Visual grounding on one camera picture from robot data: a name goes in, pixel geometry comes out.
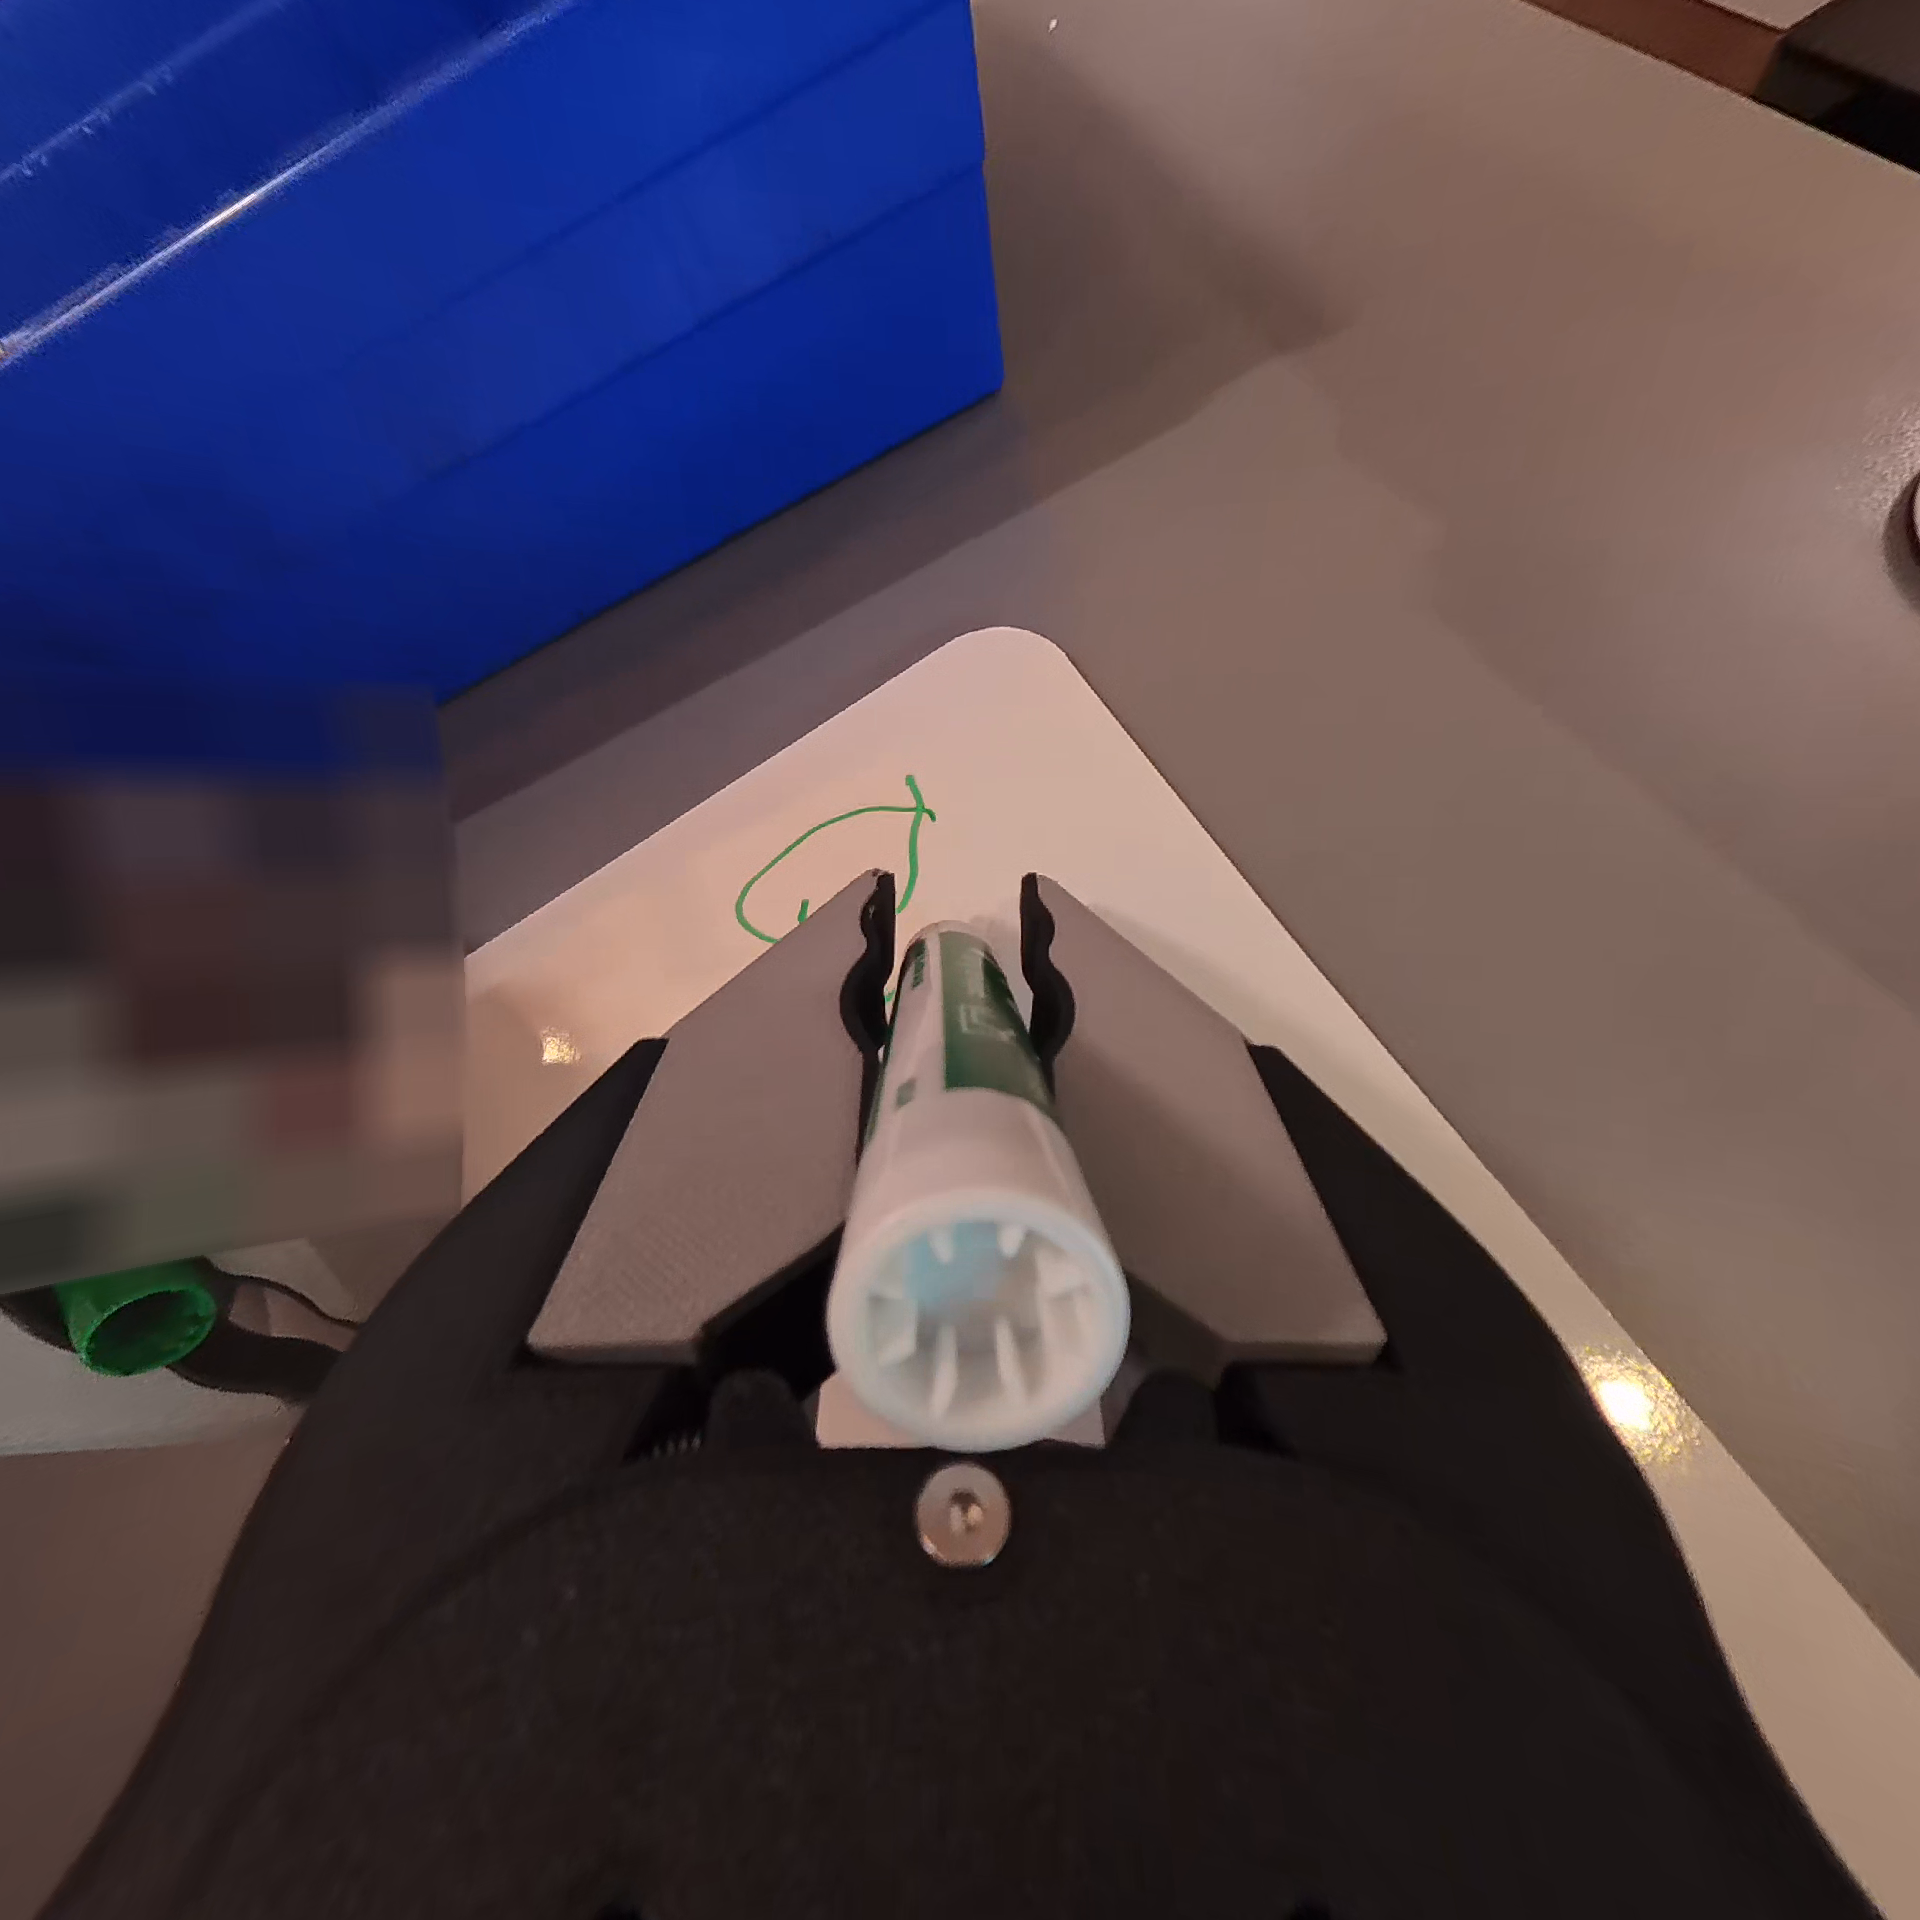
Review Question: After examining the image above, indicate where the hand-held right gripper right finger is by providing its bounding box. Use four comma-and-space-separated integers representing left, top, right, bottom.
1018, 868, 1391, 1367

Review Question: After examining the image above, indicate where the blue plastic bin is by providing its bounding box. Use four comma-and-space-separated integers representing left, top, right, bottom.
0, 0, 1005, 781

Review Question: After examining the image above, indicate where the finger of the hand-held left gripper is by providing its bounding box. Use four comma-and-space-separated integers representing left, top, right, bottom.
0, 1267, 366, 1458

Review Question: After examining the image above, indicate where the green marker cap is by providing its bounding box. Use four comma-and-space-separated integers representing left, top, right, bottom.
60, 1260, 217, 1376

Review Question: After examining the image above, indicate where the white whiteboard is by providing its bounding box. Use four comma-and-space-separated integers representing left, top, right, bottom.
451, 622, 1920, 1668

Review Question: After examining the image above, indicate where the green whiteboard marker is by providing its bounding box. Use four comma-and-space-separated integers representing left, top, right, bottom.
826, 916, 1133, 1456

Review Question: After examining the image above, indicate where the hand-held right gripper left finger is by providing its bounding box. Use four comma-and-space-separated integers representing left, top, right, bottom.
522, 868, 903, 1367

